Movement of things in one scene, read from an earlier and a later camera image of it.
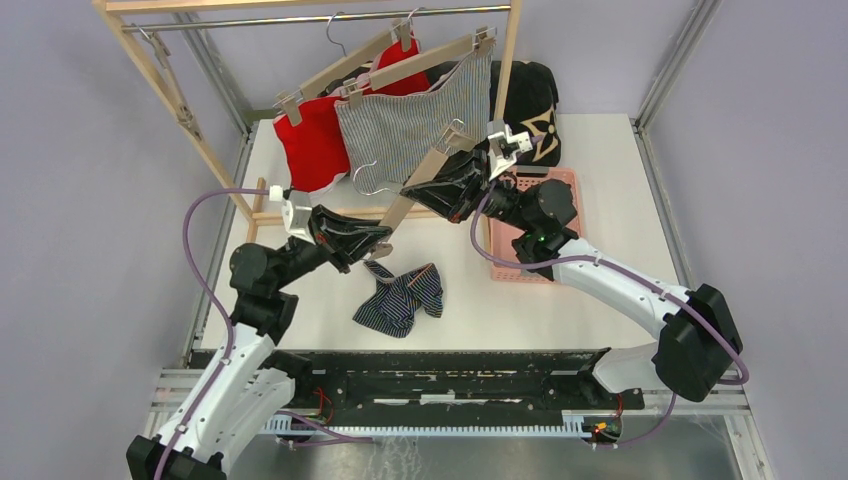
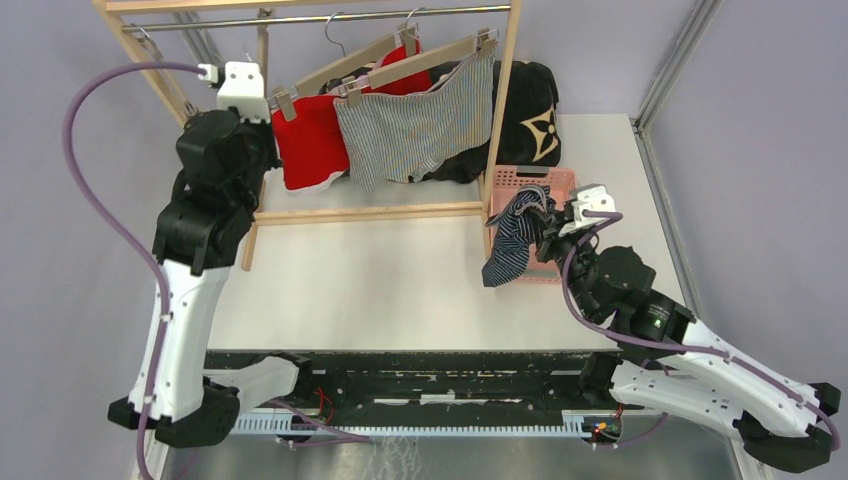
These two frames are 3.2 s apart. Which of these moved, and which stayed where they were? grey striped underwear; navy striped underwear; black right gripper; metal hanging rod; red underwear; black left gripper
Moved: black left gripper; black right gripper; navy striped underwear
Stayed: metal hanging rod; red underwear; grey striped underwear
